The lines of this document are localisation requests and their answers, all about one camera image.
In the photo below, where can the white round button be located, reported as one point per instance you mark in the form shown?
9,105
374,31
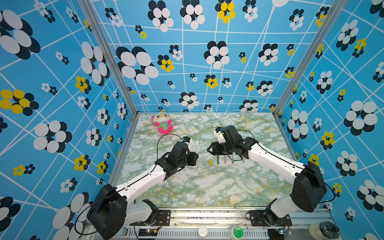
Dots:
202,232

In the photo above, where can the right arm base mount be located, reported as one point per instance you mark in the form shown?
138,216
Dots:
261,218

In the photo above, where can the pink white plush toy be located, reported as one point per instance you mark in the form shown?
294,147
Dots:
163,122

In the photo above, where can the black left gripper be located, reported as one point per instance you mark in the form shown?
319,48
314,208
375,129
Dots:
193,158

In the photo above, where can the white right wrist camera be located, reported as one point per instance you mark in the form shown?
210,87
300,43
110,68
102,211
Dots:
219,135

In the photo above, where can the aluminium corner post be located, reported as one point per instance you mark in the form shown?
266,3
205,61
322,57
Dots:
323,31
102,41

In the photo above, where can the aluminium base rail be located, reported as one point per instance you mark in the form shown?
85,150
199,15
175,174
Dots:
185,222

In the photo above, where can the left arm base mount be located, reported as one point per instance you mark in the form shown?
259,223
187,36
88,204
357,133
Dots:
158,217

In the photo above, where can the aluminium corner post left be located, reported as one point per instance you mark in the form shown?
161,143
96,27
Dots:
102,41

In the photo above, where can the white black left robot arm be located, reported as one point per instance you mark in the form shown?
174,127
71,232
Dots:
113,207

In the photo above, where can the aluminium corner post right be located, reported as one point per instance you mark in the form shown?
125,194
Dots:
323,31

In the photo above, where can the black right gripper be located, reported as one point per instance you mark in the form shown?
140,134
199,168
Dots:
215,149

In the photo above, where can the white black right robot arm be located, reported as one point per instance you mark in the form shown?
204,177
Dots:
309,186

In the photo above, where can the green push button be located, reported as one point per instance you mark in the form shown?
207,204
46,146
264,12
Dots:
236,233

